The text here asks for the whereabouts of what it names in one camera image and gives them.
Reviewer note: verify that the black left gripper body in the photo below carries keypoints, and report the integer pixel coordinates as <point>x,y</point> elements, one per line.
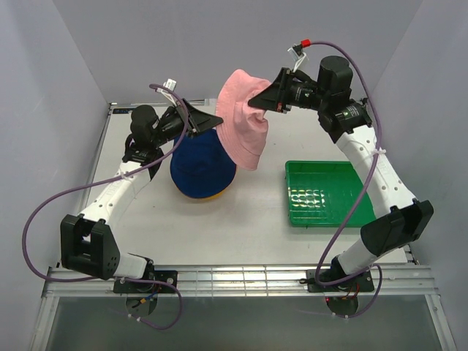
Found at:
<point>171,128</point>

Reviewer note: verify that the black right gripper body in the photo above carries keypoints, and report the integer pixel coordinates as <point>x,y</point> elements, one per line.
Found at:
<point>303,95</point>

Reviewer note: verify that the pink hat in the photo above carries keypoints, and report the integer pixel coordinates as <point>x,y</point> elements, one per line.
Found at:
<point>244,129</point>

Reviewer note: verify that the blue beanie hat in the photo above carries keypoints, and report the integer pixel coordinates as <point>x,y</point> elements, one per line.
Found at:
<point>200,167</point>

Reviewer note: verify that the yellow bucket hat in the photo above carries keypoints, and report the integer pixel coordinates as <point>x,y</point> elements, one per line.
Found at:
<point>210,197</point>

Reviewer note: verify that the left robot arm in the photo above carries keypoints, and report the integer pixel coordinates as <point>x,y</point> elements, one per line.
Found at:
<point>88,245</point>

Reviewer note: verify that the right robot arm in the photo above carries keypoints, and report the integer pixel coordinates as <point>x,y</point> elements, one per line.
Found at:
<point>400,217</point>

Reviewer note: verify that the paper label strip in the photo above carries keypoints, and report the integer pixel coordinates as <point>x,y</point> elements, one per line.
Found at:
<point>210,102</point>

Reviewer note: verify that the green plastic tray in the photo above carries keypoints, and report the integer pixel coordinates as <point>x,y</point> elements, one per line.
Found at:
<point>320,193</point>

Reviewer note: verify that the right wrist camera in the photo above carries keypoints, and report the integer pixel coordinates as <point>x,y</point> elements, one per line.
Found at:
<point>298,55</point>

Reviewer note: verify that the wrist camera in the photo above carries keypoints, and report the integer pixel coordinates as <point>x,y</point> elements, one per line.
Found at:
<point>167,93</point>
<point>298,55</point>

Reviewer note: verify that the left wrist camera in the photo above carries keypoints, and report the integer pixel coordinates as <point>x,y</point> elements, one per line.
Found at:
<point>167,93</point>

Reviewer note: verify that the aluminium front rail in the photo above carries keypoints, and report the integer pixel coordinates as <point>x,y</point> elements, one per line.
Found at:
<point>243,281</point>

